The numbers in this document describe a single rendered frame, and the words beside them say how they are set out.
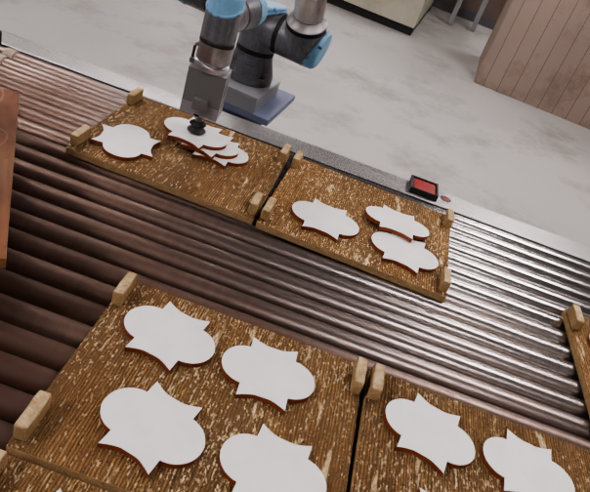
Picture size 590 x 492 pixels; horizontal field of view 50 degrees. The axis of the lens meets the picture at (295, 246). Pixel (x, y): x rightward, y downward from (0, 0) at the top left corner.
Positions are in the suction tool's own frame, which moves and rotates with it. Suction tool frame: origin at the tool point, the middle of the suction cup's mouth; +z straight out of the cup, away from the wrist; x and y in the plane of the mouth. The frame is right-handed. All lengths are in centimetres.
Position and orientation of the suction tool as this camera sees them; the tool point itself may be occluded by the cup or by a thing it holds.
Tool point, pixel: (196, 129)
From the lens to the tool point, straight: 148.6
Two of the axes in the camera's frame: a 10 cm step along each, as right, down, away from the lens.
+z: -2.9, 7.8, 5.5
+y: 9.5, 3.0, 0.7
